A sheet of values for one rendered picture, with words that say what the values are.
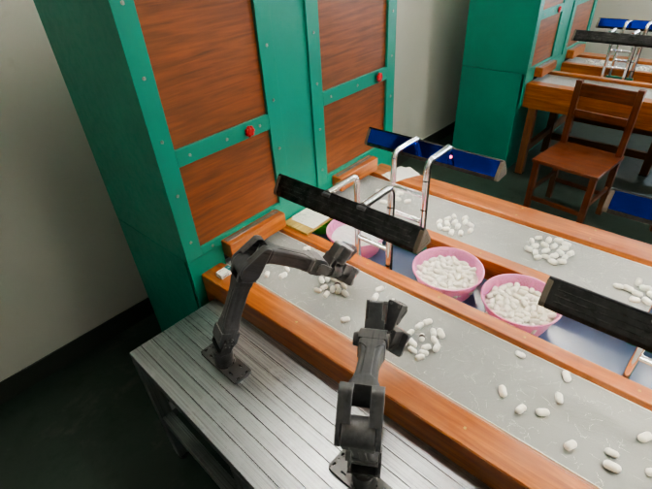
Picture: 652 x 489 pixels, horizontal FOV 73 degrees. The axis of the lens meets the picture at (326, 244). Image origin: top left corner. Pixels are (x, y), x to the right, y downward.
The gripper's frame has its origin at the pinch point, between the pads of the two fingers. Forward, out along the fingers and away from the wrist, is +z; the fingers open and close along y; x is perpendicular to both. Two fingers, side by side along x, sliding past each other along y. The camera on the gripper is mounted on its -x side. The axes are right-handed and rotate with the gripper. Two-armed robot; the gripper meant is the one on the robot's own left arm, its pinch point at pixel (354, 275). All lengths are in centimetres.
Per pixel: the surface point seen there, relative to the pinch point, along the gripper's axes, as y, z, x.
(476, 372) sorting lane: -54, -6, 9
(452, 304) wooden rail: -35.9, 7.1, -5.4
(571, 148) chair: -14, 197, -131
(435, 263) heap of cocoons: -17.7, 25.4, -16.2
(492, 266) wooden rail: -37, 31, -24
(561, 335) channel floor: -68, 26, -10
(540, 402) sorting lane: -73, -5, 8
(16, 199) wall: 136, -61, 30
